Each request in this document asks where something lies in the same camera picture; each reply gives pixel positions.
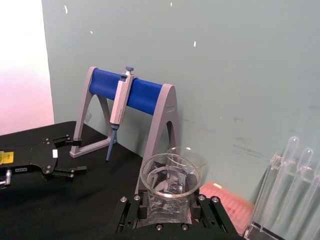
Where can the grey pipette with blue tip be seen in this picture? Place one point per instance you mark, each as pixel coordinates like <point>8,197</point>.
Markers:
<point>120,100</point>

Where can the clear acrylic tube rack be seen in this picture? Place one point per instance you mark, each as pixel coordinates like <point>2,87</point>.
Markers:
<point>260,230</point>

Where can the wide clear glass beaker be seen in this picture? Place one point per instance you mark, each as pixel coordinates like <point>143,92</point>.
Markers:
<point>170,207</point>

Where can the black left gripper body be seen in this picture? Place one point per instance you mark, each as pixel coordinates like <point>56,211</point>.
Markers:
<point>43,157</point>

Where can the grey stand with blue bar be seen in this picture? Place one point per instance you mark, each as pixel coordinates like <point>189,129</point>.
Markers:
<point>147,96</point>

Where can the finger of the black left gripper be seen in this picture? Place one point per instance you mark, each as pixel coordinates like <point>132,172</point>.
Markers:
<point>67,142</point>
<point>70,172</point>

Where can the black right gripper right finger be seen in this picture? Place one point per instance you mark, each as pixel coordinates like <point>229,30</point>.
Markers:
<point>212,212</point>

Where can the pink pipette tip box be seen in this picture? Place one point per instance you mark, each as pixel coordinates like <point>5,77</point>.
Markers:
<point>232,207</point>

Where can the clear plastic test tube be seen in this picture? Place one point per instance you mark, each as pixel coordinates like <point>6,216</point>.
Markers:
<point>287,162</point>
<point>300,180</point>

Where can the black table cloth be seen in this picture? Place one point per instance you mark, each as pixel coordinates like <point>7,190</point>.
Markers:
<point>75,207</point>

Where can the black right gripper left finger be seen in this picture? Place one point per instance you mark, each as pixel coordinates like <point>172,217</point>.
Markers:
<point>128,212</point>

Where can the small clear glass beaker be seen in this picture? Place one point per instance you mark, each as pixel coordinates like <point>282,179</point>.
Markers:
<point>200,161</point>

